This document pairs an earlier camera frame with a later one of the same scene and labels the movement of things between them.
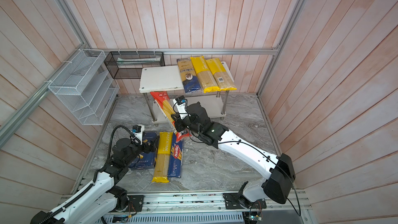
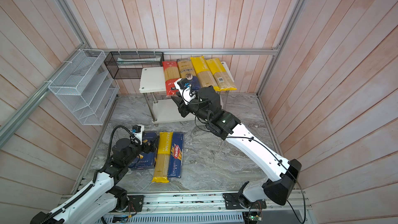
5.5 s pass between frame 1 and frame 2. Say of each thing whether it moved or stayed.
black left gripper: stayed
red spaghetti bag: moved
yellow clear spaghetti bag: stayed
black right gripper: moved
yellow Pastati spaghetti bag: stayed
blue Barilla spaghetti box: stayed
